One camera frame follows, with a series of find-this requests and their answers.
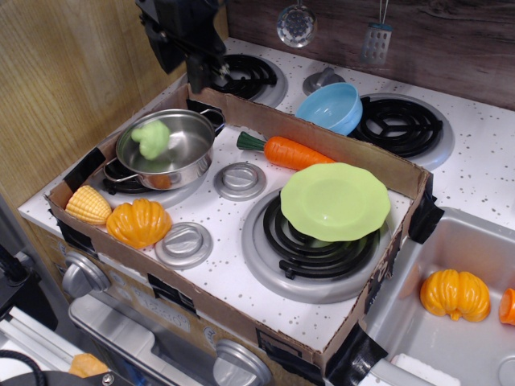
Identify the silver strainer ladle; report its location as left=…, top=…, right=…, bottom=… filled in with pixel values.
left=276, top=1, right=318, bottom=48

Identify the silver stove knob front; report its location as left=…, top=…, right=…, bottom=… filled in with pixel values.
left=154, top=222, right=213, bottom=270

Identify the stainless steel pot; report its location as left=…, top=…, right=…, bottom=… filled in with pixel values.
left=104, top=109, right=225, bottom=191

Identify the orange toy piece at edge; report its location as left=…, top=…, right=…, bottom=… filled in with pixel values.
left=498, top=288, right=515, bottom=326

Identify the brown cardboard fence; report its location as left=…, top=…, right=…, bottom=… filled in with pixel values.
left=47, top=86, right=443, bottom=385

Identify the orange toy pumpkin half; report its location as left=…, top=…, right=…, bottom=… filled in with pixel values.
left=106, top=199, right=172, bottom=249

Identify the back left black burner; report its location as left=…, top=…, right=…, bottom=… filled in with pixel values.
left=211, top=54, right=288, bottom=108

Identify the silver oven knob left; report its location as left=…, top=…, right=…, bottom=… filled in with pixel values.
left=62, top=252, right=110, bottom=298

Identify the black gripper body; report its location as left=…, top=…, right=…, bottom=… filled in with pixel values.
left=135, top=1, right=225, bottom=59

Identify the silver stove knob back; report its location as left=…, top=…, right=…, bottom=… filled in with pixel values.
left=303, top=68, right=345, bottom=96

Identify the orange toy piece bottom left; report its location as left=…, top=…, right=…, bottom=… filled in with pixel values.
left=68, top=353, right=109, bottom=378

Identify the front right black burner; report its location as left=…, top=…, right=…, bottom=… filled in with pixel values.
left=242, top=191, right=391, bottom=304

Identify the silver stove knob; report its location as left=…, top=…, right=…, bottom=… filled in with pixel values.
left=303, top=68, right=345, bottom=96
left=154, top=222, right=213, bottom=270
left=214, top=162, right=266, bottom=202

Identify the black burner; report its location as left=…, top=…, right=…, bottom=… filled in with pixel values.
left=349, top=93, right=455, bottom=170
left=86, top=158, right=208, bottom=208
left=242, top=191, right=391, bottom=304
left=211, top=54, right=288, bottom=108

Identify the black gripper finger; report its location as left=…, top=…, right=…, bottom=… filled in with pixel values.
left=186, top=54, right=212, bottom=93
left=144, top=20, right=185, bottom=74

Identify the silver oven door handle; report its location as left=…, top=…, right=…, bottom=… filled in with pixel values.
left=68, top=295, right=199, bottom=385

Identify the orange toy pumpkin in sink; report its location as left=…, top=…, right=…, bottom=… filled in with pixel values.
left=419, top=269, right=491, bottom=322

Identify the light green plastic plate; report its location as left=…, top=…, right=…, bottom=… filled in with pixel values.
left=280, top=162, right=391, bottom=242

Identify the green toy broccoli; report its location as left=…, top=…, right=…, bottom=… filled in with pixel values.
left=130, top=120, right=170, bottom=160

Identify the front left black burner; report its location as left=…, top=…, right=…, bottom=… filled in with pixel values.
left=86, top=158, right=208, bottom=208

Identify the silver oven knob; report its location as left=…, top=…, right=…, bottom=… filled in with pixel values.
left=212, top=339, right=272, bottom=386
left=62, top=252, right=110, bottom=298

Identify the silver stove knob centre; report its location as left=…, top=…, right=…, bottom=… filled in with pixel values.
left=214, top=162, right=266, bottom=202

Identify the back right black burner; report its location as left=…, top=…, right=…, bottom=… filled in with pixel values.
left=349, top=93, right=455, bottom=170

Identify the silver oven knob right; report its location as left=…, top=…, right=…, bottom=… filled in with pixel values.
left=212, top=339, right=272, bottom=386

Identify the grey toy spatula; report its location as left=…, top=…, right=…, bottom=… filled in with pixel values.
left=360, top=0, right=393, bottom=66

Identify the light blue plastic bowl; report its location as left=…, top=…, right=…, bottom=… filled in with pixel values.
left=295, top=82, right=363, bottom=136

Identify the yellow toy corn cob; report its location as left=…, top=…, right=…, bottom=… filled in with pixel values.
left=65, top=185, right=112, bottom=225

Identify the black cable bottom left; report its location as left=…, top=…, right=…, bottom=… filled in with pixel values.
left=0, top=349, right=47, bottom=386

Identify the silver toy sink basin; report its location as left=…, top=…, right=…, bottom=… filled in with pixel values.
left=364, top=207, right=514, bottom=385

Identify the orange toy carrot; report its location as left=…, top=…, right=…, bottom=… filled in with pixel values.
left=237, top=132, right=335, bottom=170

